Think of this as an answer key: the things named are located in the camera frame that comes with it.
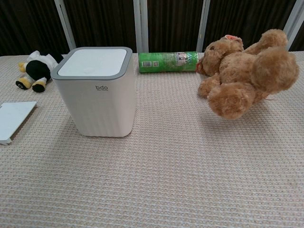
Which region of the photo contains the white open-lid bin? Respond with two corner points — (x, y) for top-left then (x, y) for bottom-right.
(50, 47), (137, 138)

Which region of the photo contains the black white penguin plush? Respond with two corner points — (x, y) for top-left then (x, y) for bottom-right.
(15, 50), (64, 93)

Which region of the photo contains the beige woven tablecloth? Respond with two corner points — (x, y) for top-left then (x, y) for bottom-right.
(0, 51), (304, 228)

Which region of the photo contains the green chips can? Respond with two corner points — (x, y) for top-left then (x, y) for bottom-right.
(138, 51), (200, 74)

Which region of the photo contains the white flat plastic panel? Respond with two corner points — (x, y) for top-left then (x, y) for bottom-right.
(0, 101), (38, 145)

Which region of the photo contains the white metal frame post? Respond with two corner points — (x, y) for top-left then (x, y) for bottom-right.
(133, 0), (148, 53)
(283, 0), (304, 38)
(54, 0), (76, 47)
(196, 0), (212, 52)

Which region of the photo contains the brown teddy bear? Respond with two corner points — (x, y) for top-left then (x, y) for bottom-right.
(197, 28), (300, 120)

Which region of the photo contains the white plastic hinged lid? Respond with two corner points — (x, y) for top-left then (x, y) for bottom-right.
(57, 48), (127, 77)

